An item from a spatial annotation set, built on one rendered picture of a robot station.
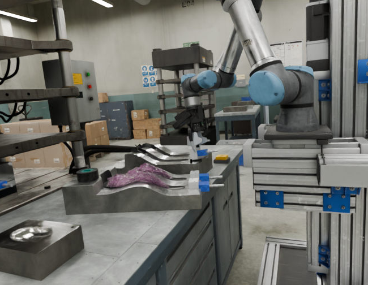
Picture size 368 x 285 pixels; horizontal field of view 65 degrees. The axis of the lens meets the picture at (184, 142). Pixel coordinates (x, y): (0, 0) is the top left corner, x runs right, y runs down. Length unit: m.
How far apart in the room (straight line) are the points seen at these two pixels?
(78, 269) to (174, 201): 0.39
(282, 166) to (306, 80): 0.32
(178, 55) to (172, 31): 2.99
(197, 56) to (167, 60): 0.57
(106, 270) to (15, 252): 0.22
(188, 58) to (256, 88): 4.41
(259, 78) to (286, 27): 6.93
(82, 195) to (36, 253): 0.38
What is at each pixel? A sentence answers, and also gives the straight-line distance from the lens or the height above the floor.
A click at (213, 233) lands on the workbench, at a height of 0.47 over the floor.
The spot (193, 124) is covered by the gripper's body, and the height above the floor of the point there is 1.06.
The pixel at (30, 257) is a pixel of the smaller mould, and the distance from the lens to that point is 0.81.
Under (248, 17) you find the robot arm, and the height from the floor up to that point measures 1.44.
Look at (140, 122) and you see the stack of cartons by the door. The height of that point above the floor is 0.46.
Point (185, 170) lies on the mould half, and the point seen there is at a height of 0.86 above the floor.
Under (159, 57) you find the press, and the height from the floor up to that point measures 1.89.
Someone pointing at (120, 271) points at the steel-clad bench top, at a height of 0.80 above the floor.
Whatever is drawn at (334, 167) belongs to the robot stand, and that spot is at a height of 0.94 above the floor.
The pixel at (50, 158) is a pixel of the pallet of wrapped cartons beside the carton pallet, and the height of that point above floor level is 0.31.
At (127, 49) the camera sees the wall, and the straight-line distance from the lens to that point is 8.87.
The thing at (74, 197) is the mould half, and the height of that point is 0.87.
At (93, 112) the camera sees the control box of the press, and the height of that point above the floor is 1.12.
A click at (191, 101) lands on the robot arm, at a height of 1.17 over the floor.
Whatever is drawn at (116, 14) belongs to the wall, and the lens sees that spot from 9.18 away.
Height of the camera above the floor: 1.21
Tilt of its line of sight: 10 degrees down
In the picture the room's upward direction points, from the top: 5 degrees counter-clockwise
